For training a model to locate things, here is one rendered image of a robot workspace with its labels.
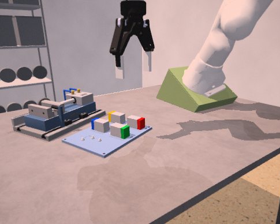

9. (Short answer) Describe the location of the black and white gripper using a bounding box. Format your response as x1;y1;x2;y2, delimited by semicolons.
110;0;155;79

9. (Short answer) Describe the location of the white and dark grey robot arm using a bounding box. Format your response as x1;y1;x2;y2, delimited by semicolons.
182;0;273;97

